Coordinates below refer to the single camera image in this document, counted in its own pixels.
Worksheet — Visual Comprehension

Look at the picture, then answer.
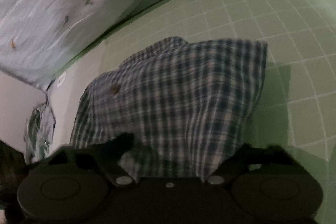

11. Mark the carrot print bed sheet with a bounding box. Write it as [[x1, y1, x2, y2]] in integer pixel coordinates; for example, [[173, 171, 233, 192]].
[[0, 0, 328, 90]]

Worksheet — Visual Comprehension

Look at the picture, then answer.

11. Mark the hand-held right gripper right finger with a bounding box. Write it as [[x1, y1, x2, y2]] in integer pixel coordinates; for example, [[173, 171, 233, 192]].
[[207, 144, 297, 185]]

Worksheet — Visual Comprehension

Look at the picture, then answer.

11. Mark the green grid mat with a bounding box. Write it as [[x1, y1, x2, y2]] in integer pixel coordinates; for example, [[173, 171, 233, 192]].
[[47, 0, 336, 180]]

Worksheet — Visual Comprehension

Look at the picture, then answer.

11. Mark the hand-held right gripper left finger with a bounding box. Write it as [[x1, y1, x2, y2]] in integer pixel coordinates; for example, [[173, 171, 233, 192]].
[[50, 133, 135, 186]]

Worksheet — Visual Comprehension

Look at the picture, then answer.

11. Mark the blue plaid shirt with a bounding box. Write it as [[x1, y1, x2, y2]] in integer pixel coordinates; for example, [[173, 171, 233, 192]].
[[70, 36, 268, 183]]

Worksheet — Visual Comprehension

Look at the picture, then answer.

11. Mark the dark plaid shirt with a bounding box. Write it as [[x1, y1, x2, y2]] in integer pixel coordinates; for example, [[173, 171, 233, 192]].
[[24, 103, 57, 163]]

